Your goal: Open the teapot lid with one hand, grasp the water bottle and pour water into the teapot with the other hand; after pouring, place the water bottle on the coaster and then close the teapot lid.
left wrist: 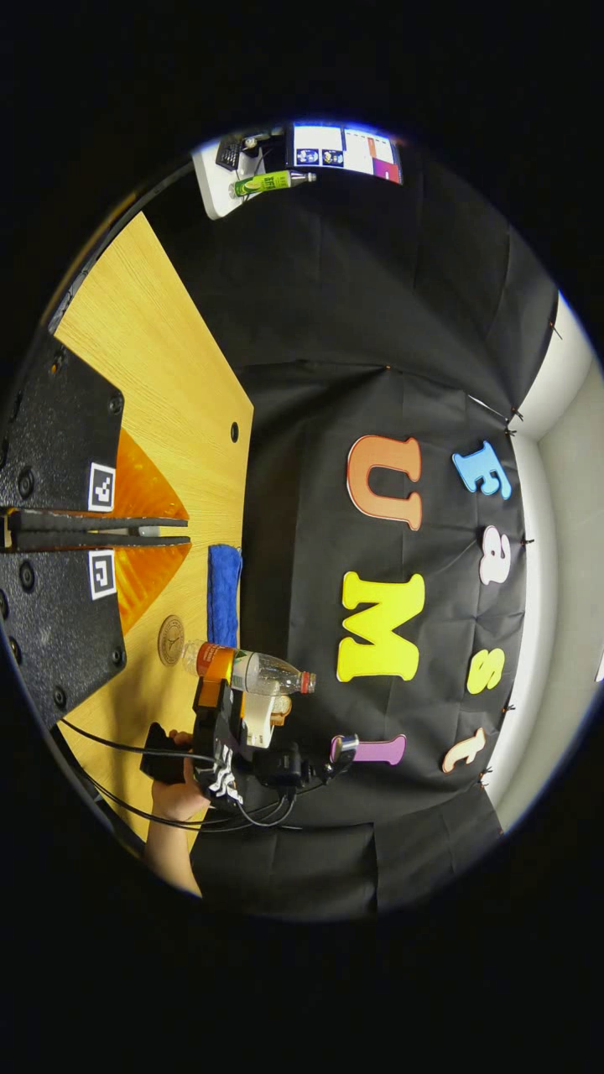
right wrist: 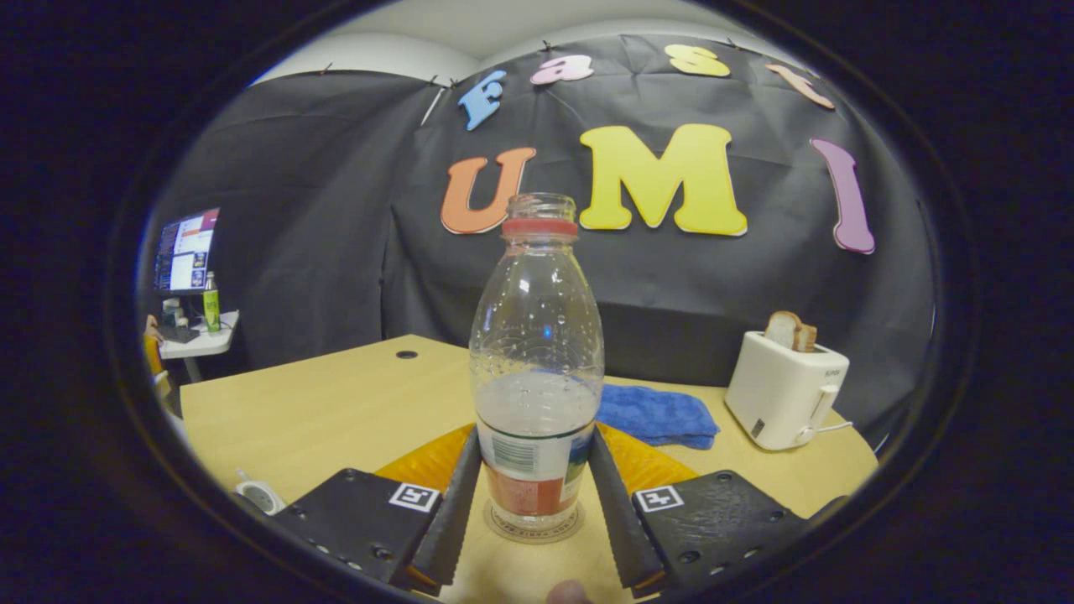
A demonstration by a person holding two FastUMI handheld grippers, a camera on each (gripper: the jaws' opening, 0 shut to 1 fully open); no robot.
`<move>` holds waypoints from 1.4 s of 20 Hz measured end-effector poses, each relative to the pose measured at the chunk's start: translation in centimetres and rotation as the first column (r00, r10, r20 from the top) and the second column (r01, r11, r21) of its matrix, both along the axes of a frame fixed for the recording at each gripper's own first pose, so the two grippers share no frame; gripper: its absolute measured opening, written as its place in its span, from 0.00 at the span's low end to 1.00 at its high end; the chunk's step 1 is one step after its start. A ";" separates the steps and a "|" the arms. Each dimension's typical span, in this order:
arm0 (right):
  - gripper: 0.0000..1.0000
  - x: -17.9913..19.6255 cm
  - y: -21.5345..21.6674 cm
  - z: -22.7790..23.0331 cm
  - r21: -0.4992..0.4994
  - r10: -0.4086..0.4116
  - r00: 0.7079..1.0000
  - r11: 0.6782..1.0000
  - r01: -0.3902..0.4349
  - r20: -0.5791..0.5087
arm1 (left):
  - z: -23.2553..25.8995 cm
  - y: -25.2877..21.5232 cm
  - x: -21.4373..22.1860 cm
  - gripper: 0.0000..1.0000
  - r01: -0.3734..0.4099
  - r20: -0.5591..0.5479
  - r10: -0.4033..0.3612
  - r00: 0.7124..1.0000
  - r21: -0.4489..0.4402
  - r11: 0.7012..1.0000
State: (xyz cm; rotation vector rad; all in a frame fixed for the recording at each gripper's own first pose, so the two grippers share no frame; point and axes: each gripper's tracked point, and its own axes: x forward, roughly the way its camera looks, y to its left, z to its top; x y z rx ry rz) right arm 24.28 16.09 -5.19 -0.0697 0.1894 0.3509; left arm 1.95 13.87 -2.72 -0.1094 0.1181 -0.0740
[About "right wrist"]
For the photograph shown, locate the black backdrop cloth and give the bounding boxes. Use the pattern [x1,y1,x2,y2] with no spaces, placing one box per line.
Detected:
[155,34,936,445]

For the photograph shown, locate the white ceramic teacup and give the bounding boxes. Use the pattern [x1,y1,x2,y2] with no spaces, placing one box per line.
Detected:
[235,470,288,517]

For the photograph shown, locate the blue towel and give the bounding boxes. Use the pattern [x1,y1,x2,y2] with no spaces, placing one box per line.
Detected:
[597,383,721,450]

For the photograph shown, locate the white side table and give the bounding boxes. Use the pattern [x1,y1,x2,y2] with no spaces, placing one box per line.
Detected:
[159,310,241,383]

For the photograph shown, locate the white toaster cable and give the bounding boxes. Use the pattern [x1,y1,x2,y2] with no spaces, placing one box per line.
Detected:
[797,421,855,445]

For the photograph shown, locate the white toaster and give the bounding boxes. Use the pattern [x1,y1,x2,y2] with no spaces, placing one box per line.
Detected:
[725,331,851,451]

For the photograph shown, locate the pale bread slice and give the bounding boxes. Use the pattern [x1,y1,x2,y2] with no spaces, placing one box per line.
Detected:
[764,311,802,351]

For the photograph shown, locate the computer monitor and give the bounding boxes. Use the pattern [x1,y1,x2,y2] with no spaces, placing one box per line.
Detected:
[154,208,221,295]

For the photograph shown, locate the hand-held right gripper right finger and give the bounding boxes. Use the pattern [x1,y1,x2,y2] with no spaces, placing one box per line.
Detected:
[589,422,808,590]

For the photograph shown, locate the clear plastic water bottle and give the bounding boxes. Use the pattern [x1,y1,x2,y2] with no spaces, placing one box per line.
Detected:
[468,193,606,531]

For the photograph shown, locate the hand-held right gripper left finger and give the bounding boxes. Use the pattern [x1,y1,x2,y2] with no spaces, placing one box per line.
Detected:
[273,424,483,590]

